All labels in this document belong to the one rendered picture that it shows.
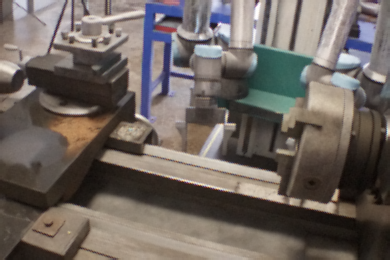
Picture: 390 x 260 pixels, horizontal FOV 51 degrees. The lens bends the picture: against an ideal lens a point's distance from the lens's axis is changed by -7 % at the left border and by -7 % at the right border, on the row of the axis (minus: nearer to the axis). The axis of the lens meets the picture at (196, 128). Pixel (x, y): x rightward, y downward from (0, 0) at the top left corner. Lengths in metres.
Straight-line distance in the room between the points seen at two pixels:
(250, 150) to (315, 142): 1.42
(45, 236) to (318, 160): 0.59
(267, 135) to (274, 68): 0.40
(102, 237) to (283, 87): 1.25
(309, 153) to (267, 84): 1.21
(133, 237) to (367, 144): 0.55
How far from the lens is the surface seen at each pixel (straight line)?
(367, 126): 0.89
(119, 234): 1.02
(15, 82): 1.13
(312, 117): 0.82
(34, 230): 0.98
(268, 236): 1.21
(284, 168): 0.94
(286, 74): 1.97
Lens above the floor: 1.55
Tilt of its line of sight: 30 degrees down
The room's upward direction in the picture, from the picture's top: 6 degrees clockwise
